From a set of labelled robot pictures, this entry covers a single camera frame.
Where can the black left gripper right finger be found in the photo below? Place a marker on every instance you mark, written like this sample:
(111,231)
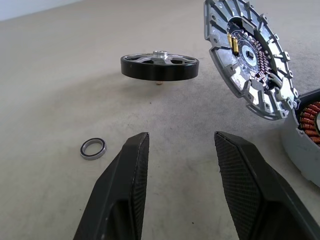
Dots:
(252,190)

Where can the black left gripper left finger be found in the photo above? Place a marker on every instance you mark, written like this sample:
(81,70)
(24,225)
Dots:
(117,190)

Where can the black spoked rotor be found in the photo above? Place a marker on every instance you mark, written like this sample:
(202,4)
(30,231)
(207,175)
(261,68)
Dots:
(160,71)

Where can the silver motor lid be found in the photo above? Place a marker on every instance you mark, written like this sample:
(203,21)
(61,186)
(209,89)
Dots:
(220,50)

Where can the copper wound motor stator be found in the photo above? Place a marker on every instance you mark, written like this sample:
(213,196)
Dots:
(292,140)

